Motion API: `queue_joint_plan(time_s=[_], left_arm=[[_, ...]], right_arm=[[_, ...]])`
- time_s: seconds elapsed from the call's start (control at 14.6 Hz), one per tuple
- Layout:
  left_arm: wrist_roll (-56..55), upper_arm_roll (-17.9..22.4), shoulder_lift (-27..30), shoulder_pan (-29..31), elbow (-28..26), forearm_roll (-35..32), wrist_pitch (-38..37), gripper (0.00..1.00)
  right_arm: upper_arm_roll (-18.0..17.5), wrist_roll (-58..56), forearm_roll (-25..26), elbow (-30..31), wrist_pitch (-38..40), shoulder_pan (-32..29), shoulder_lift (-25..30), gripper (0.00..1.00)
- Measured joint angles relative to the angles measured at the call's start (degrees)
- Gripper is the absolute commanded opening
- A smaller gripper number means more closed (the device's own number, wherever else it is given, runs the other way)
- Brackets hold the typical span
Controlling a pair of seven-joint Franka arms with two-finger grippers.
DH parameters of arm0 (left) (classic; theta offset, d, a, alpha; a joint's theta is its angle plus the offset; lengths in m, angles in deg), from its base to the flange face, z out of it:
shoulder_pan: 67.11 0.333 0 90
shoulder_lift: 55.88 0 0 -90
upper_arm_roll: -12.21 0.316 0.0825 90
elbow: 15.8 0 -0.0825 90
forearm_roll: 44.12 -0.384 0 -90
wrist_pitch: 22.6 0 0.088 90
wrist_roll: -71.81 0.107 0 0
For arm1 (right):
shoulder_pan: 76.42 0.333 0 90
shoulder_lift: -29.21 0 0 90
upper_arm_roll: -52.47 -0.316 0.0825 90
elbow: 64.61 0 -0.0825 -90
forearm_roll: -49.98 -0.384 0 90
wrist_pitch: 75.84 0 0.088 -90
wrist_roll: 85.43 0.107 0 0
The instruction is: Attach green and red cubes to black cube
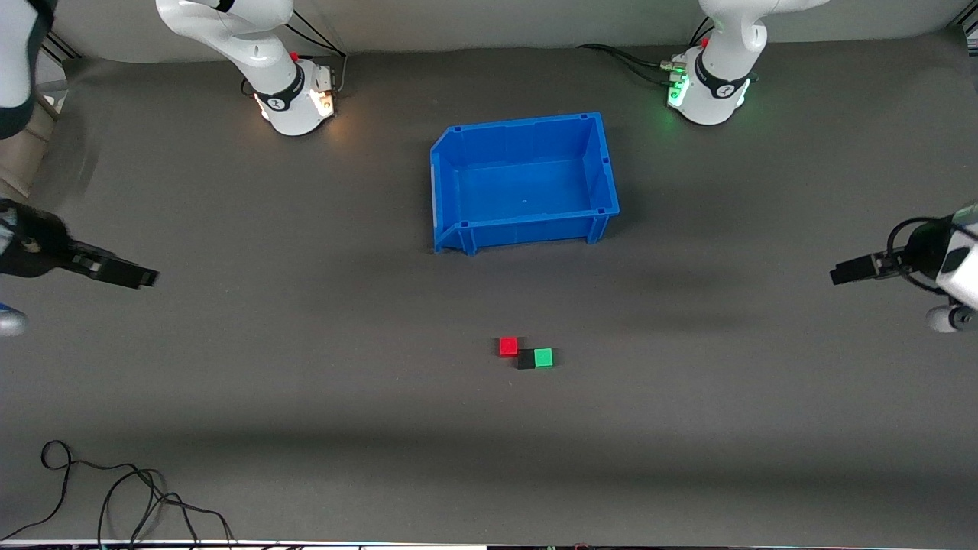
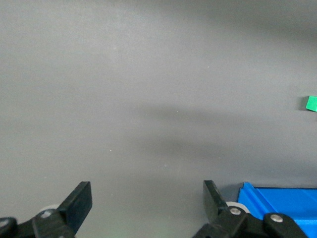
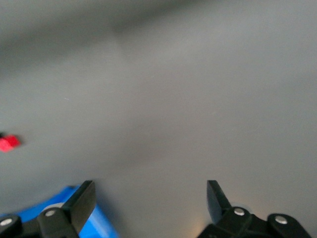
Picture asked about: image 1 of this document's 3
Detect beige plastic box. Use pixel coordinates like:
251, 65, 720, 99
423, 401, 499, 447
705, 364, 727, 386
0, 92, 71, 201

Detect blue plastic storage bin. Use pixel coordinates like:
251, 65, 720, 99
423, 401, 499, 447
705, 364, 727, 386
429, 112, 620, 256

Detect dark grey table mat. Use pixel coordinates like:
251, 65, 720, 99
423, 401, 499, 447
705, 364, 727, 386
0, 27, 978, 545

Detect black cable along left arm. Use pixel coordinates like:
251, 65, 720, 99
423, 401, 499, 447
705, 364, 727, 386
885, 217, 956, 296

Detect aluminium frame rail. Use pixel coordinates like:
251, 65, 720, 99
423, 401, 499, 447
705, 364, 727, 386
38, 23, 82, 62

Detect loose thin black cable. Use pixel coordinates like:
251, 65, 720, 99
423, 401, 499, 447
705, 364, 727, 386
0, 440, 236, 545

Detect black right arm base cables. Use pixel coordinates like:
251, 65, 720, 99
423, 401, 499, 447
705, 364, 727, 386
284, 6, 349, 98

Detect black arm base cables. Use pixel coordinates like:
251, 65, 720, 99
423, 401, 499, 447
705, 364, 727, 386
575, 15, 715, 89
284, 6, 349, 98

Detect black left arm base cables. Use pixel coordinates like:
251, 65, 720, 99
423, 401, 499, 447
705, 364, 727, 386
575, 15, 715, 89

